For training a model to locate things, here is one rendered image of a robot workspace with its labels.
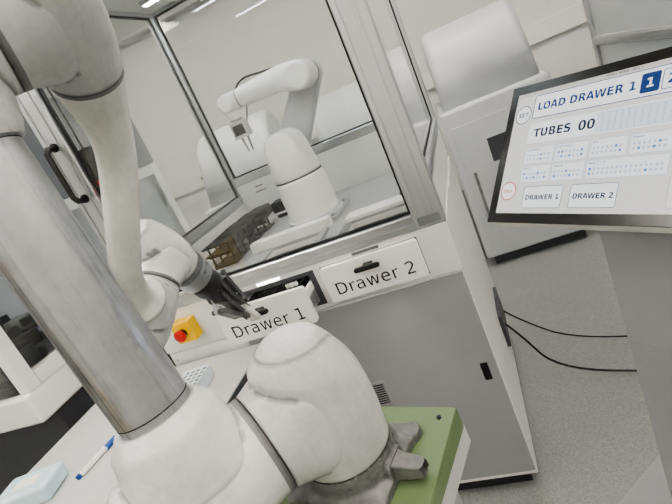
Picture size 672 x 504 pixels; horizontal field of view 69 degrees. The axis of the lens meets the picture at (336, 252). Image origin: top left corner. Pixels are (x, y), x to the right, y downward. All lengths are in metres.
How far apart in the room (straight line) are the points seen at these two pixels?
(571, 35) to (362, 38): 3.60
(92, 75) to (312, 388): 0.49
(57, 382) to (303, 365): 1.33
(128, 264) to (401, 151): 0.71
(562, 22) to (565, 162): 3.64
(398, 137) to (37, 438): 1.58
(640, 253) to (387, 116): 0.63
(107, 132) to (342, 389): 0.50
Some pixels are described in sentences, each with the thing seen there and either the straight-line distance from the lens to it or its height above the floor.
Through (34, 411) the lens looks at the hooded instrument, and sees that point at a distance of 1.87.
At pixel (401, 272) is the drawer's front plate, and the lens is 1.36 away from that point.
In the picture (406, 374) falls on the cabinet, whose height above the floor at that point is 0.52.
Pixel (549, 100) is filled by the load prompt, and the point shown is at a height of 1.16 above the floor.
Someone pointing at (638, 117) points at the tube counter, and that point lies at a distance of 1.02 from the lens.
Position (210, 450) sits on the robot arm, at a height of 1.03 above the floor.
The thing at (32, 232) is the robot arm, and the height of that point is 1.35.
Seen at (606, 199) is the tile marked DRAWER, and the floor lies 1.00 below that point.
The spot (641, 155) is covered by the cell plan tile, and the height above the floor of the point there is 1.06.
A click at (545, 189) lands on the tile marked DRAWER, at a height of 1.02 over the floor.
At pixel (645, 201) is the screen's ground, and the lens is 0.96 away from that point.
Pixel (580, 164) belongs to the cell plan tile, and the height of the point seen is 1.05.
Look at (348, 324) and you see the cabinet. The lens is 1.48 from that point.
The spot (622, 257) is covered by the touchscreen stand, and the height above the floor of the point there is 0.83.
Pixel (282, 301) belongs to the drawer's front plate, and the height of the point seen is 0.91.
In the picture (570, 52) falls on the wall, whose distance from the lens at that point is 4.75.
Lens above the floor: 1.35
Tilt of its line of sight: 17 degrees down
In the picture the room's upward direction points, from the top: 24 degrees counter-clockwise
